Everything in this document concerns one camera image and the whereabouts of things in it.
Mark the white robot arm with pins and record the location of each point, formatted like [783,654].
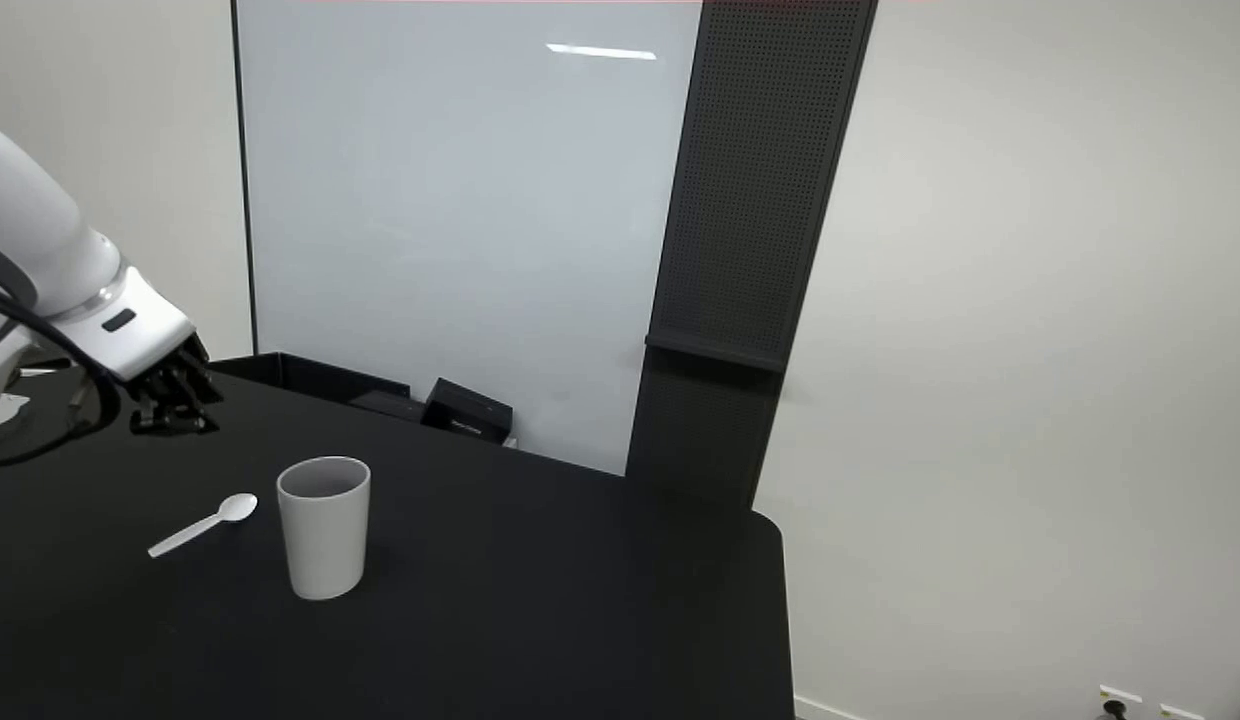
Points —
[71,285]

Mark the white plastic spoon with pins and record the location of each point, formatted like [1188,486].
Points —
[228,510]

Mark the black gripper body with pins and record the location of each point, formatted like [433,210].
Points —
[172,397]

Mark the white ceramic mug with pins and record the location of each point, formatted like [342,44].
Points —
[327,524]

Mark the large whiteboard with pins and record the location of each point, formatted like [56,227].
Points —
[469,188]

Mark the small black box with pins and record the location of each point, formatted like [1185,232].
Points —
[469,414]

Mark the black vertical pillar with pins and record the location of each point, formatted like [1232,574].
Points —
[764,125]

